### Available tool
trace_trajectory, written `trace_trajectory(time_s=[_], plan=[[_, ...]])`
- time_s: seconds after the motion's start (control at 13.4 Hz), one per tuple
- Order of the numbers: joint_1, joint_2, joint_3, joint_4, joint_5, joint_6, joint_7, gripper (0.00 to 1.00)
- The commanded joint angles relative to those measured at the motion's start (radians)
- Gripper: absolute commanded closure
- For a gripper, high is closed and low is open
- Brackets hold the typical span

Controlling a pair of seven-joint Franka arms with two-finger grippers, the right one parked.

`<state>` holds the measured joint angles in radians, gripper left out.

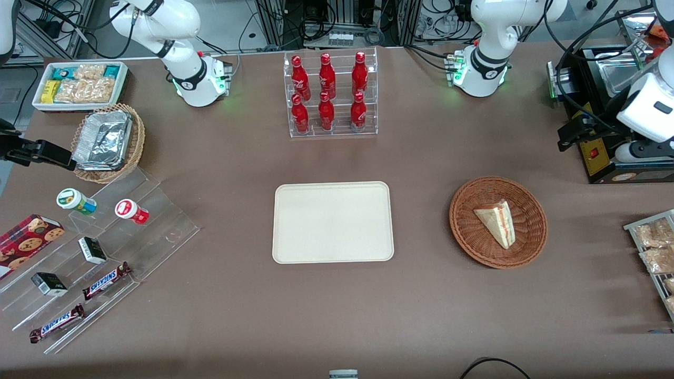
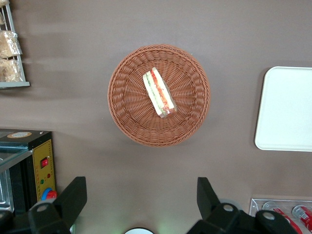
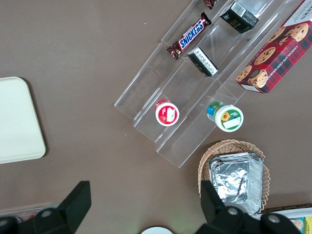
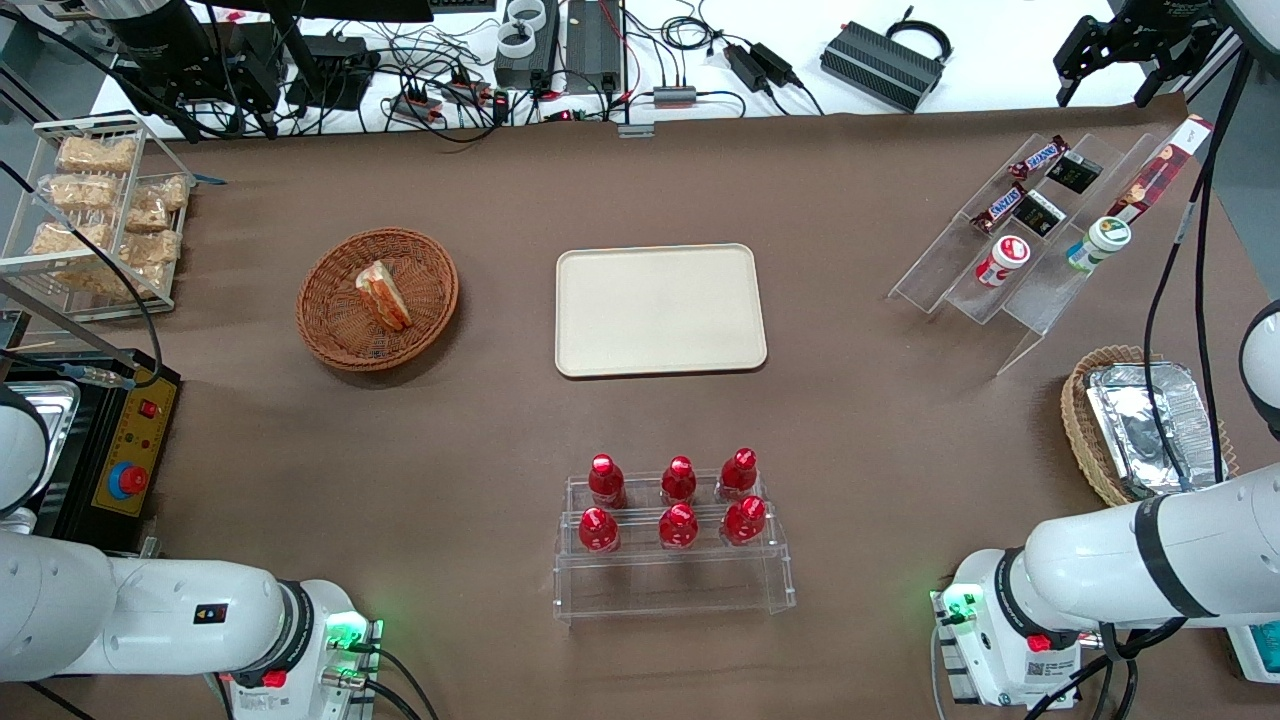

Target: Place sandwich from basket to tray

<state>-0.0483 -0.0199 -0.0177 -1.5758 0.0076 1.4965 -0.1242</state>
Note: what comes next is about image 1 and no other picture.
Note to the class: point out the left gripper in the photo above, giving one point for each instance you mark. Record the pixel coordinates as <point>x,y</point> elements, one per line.
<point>598,128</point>

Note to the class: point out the triangular sandwich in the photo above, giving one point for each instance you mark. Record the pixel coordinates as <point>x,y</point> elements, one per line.
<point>497,221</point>

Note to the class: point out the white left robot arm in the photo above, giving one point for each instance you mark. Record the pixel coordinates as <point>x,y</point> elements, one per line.
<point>489,63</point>

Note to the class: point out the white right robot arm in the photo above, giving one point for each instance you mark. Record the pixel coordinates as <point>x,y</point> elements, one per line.
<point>189,79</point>

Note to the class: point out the light tan wicker basket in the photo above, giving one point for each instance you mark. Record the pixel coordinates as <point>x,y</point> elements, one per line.
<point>136,142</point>

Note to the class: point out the brown round wicker basket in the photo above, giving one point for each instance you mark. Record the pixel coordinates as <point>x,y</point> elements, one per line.
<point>474,237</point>

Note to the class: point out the beige rectangular tray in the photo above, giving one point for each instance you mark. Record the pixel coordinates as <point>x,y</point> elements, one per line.
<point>331,223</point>

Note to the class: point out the black food warmer case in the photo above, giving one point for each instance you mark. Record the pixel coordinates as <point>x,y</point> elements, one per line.
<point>597,158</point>

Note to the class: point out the green lid snack cup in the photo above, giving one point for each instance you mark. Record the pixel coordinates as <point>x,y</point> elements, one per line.
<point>71,200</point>

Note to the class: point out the stack of foil containers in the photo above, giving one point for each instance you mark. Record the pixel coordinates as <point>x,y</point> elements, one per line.
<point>102,139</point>

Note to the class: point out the yellow snack pack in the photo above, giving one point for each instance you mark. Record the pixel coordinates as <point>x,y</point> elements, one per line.
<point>50,92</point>

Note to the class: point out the clear cracker bag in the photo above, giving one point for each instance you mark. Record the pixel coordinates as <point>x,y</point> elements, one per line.
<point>68,93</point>
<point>99,90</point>
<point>89,71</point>

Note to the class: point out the steel food pan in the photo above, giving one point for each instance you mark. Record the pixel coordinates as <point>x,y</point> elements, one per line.
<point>621,73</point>

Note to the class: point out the teal snack pack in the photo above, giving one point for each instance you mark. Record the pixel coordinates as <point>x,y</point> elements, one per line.
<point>111,71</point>
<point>63,73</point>

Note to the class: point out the red tartan cookie box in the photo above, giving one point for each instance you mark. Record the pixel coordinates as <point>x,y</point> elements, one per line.
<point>26,242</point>

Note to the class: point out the red lid snack cup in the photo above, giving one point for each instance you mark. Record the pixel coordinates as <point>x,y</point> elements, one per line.
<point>129,210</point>

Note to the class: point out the white plastic snack bin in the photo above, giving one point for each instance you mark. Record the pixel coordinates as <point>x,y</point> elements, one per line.
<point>124,84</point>

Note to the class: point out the small black box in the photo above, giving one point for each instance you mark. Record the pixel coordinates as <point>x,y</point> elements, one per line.
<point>48,284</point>
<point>92,250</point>

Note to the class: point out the clear acrylic stepped stand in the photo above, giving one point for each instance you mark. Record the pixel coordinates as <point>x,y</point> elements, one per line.
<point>158,221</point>

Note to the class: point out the orange fried food piece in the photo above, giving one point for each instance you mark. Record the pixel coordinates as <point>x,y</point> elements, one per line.
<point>661,31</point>

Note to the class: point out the clear bag of snacks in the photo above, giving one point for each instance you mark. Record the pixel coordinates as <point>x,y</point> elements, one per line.
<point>655,234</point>
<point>658,260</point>
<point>670,285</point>
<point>670,305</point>

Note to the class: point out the Snickers chocolate bar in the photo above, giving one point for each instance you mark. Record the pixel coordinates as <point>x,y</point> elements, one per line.
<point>57,323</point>
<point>105,281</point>

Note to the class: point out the dark flat object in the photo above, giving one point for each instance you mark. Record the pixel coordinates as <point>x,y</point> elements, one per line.
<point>661,331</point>

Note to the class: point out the red cola bottle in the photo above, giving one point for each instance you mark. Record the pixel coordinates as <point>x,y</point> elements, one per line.
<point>358,113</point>
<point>300,117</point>
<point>300,79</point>
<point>327,78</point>
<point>326,115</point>
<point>359,75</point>

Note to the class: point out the clear acrylic bottle rack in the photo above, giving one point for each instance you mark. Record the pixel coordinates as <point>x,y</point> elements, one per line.
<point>339,131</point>

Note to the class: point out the white power strip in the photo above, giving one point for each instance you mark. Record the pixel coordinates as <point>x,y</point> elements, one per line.
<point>340,39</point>

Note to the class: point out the grey device edge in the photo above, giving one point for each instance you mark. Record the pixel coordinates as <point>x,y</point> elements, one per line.
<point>343,374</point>

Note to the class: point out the aluminium frame rack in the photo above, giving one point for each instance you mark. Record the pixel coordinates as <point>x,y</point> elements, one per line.
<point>274,21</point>

